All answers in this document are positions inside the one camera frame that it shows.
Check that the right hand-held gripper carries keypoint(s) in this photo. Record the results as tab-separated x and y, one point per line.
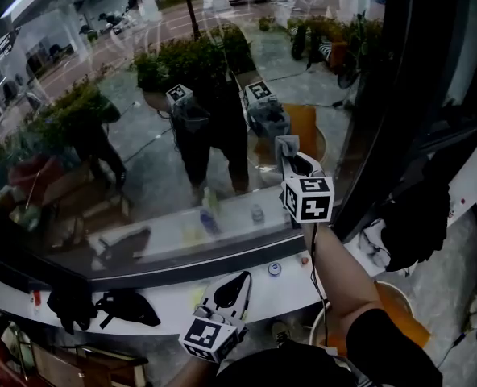
311	204

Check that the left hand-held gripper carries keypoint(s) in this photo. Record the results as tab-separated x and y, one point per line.
210	337

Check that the grey cloth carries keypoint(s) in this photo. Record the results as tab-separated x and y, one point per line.
287	147

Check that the large window glass pane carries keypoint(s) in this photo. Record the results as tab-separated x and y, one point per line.
150	155

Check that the person's right forearm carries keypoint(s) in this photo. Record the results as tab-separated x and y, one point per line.
343	276

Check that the person's left forearm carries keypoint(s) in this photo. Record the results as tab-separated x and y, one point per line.
202	373

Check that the white window sill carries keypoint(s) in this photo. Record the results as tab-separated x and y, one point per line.
170	300

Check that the small pink item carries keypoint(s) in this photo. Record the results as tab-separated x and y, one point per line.
303	260

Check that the person's black shirt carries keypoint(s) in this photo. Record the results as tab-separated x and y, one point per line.
303	365

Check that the black hanging jacket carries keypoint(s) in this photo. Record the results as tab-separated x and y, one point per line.
416	228

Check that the black garment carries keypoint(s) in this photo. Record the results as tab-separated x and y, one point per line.
71	310

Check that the wooden chair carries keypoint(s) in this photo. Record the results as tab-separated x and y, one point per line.
81	365

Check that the green shrub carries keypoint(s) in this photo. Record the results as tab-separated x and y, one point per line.
69	111
182	63

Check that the small red item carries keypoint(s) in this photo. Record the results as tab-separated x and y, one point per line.
36	298

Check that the narrow window pane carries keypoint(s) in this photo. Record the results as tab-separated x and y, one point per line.
464	47

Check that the dark window frame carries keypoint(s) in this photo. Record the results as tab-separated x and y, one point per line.
399	95

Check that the black lamp post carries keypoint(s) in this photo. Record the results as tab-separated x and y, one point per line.
192	10

